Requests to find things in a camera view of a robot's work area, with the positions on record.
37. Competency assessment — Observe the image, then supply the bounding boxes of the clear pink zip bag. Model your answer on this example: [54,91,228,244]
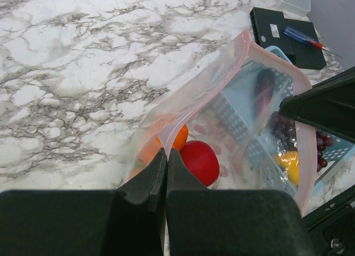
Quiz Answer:
[128,30,316,212]

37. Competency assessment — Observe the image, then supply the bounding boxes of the light blue plastic basket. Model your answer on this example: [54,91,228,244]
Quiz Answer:
[213,45,355,194]

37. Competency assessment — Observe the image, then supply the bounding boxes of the black flat box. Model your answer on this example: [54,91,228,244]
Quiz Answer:
[284,18,327,71]
[250,7,295,57]

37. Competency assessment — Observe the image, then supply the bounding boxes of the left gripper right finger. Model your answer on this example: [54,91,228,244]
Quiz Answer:
[166,149,315,255]

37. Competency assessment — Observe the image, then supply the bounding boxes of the blue red screwdriver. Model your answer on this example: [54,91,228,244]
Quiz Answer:
[283,26,341,57]

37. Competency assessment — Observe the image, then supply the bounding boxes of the red tomato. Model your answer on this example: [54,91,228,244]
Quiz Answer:
[180,140,220,187]

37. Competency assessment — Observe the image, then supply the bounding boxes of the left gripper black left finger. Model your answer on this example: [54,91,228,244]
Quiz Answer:
[1,150,167,255]

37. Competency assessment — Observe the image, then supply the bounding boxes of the red grape bunch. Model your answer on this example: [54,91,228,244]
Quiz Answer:
[268,111,335,172]

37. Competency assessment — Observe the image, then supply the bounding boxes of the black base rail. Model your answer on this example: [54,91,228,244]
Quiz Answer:
[302,186,354,256]

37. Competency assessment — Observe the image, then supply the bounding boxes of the orange mini pumpkin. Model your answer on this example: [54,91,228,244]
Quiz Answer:
[126,124,189,181]

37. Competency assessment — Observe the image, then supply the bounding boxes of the small purple eggplant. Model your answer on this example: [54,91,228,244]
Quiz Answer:
[253,69,276,118]

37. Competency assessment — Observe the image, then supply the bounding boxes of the clear plastic lid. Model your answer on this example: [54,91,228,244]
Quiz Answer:
[278,0,311,16]

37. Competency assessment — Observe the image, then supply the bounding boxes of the yellow bell pepper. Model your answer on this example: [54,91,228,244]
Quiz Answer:
[274,150,300,186]

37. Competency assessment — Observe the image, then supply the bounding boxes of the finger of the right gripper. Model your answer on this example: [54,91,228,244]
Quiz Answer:
[278,67,354,143]

